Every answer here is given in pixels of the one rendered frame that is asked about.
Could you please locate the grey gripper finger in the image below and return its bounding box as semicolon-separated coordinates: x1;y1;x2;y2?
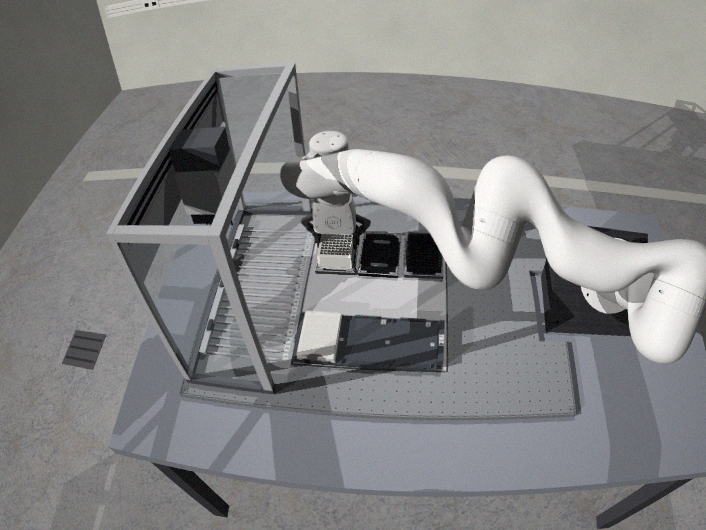
301;214;321;248
352;214;371;250

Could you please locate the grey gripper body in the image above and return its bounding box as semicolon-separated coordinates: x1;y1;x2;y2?
313;194;356;235

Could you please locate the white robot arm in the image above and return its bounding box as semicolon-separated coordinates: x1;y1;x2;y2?
280;131;706;364

